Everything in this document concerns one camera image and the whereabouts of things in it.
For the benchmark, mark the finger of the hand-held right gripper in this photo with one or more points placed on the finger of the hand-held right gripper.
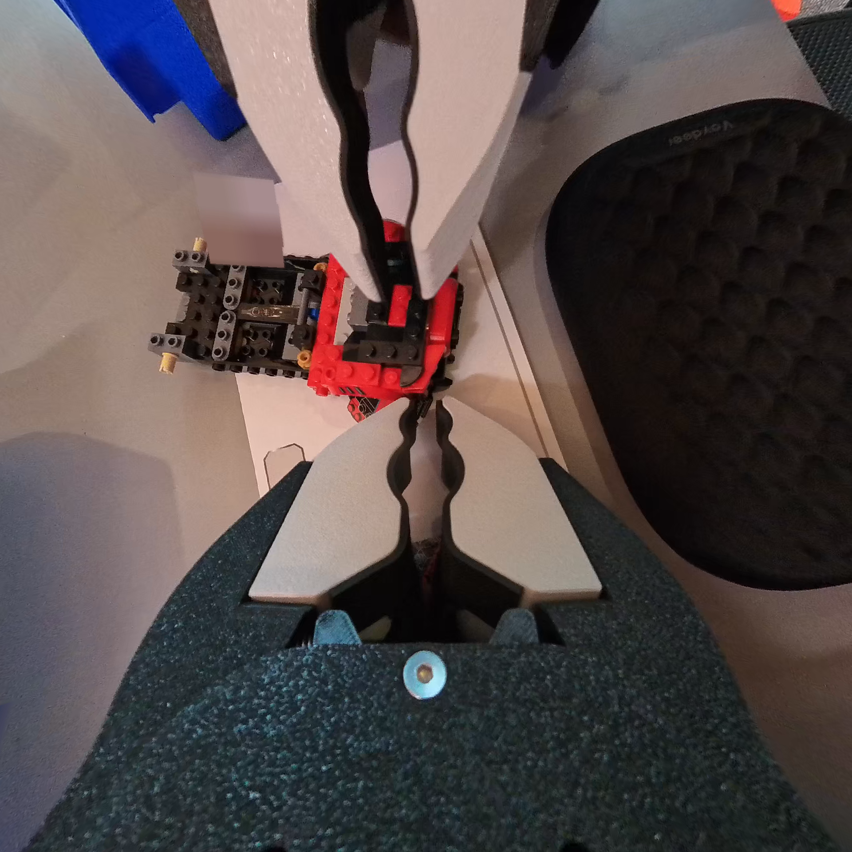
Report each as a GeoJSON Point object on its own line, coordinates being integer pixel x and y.
{"type": "Point", "coordinates": [286, 100]}
{"type": "Point", "coordinates": [466, 100]}

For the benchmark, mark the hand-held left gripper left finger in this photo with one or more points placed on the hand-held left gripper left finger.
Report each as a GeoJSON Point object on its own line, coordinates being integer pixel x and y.
{"type": "Point", "coordinates": [326, 526]}

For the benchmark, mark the black dimpled cushion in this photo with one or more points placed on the black dimpled cushion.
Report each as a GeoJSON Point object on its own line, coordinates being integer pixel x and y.
{"type": "Point", "coordinates": [699, 346]}

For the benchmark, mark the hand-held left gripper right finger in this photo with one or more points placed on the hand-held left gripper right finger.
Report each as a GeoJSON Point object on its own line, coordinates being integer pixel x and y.
{"type": "Point", "coordinates": [519, 526]}

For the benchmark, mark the lego instruction booklet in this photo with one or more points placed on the lego instruction booklet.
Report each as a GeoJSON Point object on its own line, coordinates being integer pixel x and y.
{"type": "Point", "coordinates": [286, 412]}

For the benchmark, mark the black mesh office chair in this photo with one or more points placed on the black mesh office chair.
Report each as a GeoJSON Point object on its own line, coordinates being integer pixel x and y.
{"type": "Point", "coordinates": [825, 60]}

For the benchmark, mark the blue plastic storage bin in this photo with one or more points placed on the blue plastic storage bin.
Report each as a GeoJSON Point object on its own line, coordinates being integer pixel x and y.
{"type": "Point", "coordinates": [153, 60]}

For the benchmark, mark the red and black lego car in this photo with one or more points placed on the red and black lego car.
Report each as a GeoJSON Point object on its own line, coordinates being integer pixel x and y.
{"type": "Point", "coordinates": [336, 359]}

